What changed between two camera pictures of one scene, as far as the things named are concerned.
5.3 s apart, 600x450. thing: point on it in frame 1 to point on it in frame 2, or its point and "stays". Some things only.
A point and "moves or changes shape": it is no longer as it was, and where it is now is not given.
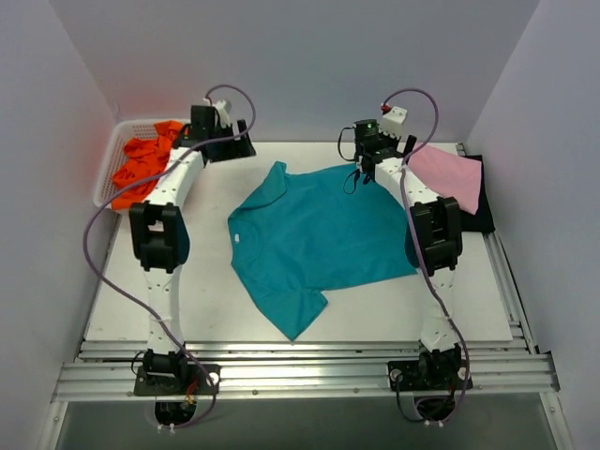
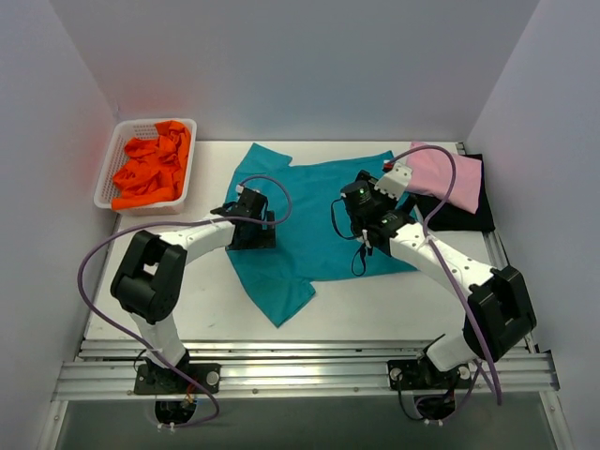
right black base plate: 428,375 stays
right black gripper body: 391,153 to 367,177
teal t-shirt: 302,232 moves or changes shape
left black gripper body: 232,146 to 253,237
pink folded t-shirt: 449,174 stays
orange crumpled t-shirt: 144,158 stays
